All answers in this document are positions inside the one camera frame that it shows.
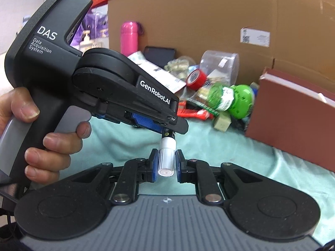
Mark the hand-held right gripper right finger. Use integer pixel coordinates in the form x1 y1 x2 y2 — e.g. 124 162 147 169
176 149 265 205

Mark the purple plastic bag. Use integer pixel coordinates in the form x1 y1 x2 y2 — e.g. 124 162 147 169
70 7 109 56

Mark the black cable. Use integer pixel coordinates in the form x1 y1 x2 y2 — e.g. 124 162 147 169
0 182 19 241

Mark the small beige carton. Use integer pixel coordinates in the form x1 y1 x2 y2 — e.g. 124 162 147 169
213 111 233 131

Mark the clear pack of beige pieces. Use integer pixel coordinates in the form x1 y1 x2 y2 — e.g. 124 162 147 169
164 56 197 80

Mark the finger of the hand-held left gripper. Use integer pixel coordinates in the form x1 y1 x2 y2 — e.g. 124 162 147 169
91 110 164 134
90 76 189 134

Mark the red orange packet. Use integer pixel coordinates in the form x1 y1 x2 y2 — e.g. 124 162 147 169
177 101 213 121

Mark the black smartphone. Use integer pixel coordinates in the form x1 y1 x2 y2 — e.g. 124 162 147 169
143 46 175 67

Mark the red tape roll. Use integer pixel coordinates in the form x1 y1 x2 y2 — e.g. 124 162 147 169
186 69 208 91

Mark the clear round plastic container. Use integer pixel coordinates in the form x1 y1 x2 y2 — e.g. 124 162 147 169
200 50 240 85

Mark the green-capped snack packet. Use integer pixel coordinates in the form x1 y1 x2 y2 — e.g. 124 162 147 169
187 84 218 108

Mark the pink thermos bottle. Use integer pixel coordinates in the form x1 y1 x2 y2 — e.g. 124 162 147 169
120 21 144 57

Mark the white printed packaging card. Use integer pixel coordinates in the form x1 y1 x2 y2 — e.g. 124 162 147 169
127 52 187 93

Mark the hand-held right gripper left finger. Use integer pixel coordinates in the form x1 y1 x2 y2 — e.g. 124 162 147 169
71 149 160 205

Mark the teal blanket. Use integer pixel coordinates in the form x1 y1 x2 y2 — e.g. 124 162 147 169
79 115 335 247

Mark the black marker with white cap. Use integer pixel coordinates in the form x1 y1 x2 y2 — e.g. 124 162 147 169
157 128 178 177

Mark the person's left hand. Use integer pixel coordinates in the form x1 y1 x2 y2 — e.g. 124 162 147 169
0 87 92 184

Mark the brown paper box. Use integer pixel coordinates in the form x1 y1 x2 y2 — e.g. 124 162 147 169
245 67 335 173

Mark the large cardboard box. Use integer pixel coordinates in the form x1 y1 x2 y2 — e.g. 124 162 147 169
107 0 335 95

